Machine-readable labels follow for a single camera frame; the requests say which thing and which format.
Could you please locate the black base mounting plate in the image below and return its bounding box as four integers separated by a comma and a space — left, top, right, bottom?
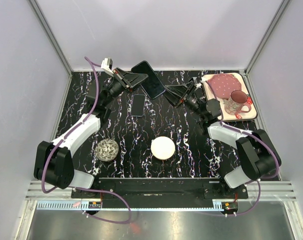
71, 177, 249, 201

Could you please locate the left small controller board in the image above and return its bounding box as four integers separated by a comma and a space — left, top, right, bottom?
88, 200, 102, 209

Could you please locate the aluminium frame rail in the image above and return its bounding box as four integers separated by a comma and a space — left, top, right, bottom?
24, 180, 297, 202

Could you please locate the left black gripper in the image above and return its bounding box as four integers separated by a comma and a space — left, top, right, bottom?
102, 67, 149, 107

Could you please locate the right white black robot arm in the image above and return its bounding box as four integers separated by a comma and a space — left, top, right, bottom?
163, 77, 282, 198

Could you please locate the right small controller board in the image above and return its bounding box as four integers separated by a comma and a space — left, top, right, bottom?
222, 202, 238, 212

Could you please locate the white round lid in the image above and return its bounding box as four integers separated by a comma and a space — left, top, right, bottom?
150, 136, 176, 161

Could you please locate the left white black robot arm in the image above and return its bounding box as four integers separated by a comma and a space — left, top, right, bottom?
33, 67, 148, 198

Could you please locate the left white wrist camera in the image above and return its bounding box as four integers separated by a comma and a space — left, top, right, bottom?
100, 58, 114, 76

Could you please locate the phone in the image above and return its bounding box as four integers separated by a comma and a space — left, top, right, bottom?
131, 60, 166, 100

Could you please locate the blue smartphone on table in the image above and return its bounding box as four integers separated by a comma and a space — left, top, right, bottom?
130, 94, 146, 117

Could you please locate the small controller board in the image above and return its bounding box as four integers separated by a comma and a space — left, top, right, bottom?
222, 202, 238, 212
88, 200, 102, 209

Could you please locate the leaf patterned round bowl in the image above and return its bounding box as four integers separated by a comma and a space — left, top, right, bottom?
94, 138, 119, 162

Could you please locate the pink ghost pattern mug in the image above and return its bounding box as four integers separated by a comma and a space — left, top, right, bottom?
224, 90, 252, 115

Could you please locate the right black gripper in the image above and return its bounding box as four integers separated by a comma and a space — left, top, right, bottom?
160, 81, 206, 120

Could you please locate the pink polka dot plate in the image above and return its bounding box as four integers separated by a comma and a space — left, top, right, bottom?
208, 73, 242, 100

